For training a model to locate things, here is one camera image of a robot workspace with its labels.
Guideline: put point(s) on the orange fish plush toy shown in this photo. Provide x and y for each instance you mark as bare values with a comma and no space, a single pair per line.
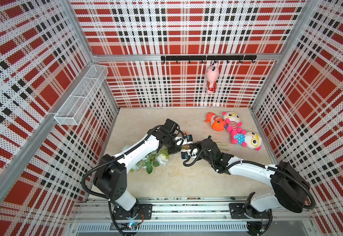
217,123

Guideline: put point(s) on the pink hanging plush toy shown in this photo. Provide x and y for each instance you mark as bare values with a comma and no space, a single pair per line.
212,75

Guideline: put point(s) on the black hook rail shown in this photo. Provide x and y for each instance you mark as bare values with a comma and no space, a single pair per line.
239,58

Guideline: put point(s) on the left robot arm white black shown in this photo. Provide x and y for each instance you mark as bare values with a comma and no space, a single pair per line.
108,179

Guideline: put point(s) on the white blue owl plush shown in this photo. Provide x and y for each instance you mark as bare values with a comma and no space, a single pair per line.
247,139

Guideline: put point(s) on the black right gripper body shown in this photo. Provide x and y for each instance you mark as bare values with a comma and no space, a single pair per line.
200,154

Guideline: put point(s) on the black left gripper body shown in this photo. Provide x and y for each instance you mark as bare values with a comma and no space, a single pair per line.
171,144

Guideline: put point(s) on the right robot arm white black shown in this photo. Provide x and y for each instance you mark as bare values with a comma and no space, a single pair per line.
289,190

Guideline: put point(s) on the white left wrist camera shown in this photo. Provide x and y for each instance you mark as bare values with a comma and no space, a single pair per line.
180,141

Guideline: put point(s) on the pink striped owl plush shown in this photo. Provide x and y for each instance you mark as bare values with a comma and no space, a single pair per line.
234,124

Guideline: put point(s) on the white rose bouquet green stems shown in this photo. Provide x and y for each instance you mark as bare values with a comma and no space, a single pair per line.
153,159

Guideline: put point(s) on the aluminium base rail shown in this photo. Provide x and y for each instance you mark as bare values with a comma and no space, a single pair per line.
209,216

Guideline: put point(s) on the white wire mesh basket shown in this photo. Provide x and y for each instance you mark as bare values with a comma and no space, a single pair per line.
76,105

